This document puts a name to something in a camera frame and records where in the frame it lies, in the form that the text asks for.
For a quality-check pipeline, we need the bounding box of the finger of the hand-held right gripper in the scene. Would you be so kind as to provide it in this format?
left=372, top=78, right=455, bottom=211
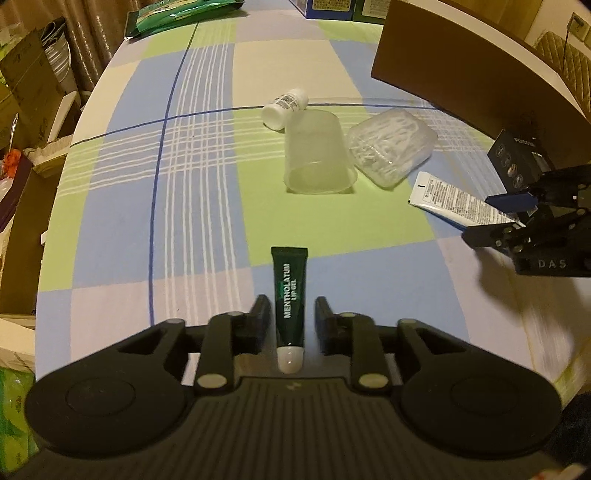
left=462, top=208, right=581, bottom=253
left=485, top=168, right=591, bottom=216

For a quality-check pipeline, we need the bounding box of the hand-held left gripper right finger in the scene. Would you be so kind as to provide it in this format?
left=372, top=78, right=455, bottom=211
left=314, top=296, right=467, bottom=395

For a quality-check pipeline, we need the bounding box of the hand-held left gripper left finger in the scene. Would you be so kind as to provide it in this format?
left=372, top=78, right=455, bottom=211
left=104, top=294, right=273, bottom=395

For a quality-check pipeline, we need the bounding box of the dark green lip gel tube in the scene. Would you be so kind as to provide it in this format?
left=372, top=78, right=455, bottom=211
left=270, top=246, right=309, bottom=374

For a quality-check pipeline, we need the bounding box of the black shaver box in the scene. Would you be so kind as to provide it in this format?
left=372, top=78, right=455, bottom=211
left=487, top=130, right=555, bottom=192

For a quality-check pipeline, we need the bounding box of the white toothpaste tube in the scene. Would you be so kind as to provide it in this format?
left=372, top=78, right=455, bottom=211
left=408, top=172, right=527, bottom=229

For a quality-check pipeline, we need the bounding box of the brown cardboard box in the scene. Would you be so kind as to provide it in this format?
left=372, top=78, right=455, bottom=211
left=370, top=0, right=591, bottom=160

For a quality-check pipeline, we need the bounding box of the small white pill bottle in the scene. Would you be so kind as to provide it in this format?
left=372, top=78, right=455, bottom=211
left=262, top=89, right=309, bottom=131

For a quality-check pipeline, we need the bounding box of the plaid tablecloth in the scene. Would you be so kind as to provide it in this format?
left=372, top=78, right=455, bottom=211
left=34, top=9, right=591, bottom=407

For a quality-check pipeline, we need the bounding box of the clear floss pick box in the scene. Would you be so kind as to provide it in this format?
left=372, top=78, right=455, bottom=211
left=347, top=108, right=438, bottom=188

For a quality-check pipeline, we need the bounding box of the quilted beige cushion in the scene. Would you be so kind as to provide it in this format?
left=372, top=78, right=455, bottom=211
left=533, top=30, right=591, bottom=116

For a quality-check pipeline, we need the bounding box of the clear plastic cup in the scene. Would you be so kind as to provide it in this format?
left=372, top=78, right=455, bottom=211
left=283, top=111, right=357, bottom=195

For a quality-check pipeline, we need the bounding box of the green milk carton box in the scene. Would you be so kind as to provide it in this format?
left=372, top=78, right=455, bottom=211
left=352, top=0, right=389, bottom=24

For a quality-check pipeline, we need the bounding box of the blue milk carton box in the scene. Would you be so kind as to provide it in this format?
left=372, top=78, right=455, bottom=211
left=291, top=0, right=354, bottom=19

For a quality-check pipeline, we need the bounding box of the green tissue packet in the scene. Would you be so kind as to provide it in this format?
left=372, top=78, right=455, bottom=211
left=126, top=0, right=245, bottom=40

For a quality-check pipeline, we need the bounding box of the white striped bundle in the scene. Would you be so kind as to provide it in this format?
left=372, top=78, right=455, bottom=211
left=41, top=19, right=77, bottom=93

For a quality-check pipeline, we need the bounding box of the brown cardboard carton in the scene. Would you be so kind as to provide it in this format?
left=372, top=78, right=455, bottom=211
left=0, top=18, right=70, bottom=148

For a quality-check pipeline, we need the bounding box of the black charging cable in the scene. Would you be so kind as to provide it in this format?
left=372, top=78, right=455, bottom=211
left=561, top=21, right=579, bottom=70

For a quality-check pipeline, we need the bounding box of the orange handled tool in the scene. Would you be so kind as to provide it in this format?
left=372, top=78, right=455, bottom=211
left=1, top=113, right=22, bottom=180

